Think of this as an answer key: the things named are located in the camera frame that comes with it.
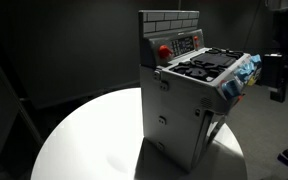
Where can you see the large red stove knob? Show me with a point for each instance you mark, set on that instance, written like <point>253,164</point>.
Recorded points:
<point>164,52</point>

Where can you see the black stove keypad panel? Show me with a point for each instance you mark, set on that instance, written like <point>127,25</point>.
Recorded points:
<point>182,45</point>

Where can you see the black equipment on right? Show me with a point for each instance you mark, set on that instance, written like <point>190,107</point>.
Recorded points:
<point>274,75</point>

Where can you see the black burner grate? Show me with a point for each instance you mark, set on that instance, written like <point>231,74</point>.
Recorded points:
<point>201,71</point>

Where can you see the grey toy stove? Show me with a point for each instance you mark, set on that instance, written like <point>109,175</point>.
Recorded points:
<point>182,115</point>

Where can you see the round white table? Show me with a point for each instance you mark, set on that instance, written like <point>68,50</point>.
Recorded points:
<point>103,140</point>

